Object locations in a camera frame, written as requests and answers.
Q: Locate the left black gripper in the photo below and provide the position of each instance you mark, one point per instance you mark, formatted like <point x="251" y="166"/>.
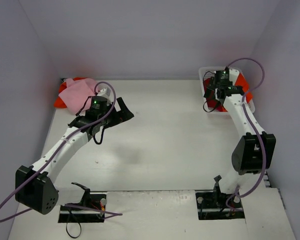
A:
<point x="116" y="113"/>

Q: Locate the orange t shirt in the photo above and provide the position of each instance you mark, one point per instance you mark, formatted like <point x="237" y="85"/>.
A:
<point x="59" y="103"/>
<point x="236" y="77"/>

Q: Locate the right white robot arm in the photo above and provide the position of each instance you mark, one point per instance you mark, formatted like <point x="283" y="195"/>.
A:
<point x="226" y="88"/>

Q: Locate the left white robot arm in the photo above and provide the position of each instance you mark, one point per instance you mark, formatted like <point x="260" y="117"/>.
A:
<point x="35" y="185"/>

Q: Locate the pink folded t shirt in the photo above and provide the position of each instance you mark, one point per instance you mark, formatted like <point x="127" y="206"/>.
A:
<point x="77" y="92"/>

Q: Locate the orange folded t shirt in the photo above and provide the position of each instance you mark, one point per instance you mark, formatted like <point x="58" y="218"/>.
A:
<point x="59" y="103"/>

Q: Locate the white plastic basket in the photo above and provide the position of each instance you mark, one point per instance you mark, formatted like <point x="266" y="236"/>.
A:
<point x="202" y="70"/>

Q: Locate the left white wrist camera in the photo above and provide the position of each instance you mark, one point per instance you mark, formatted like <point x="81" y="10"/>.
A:
<point x="105" y="93"/>

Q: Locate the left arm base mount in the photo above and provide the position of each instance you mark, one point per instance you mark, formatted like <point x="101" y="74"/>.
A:
<point x="85" y="210"/>

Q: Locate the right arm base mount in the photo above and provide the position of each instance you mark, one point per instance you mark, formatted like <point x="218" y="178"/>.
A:
<point x="215" y="205"/>

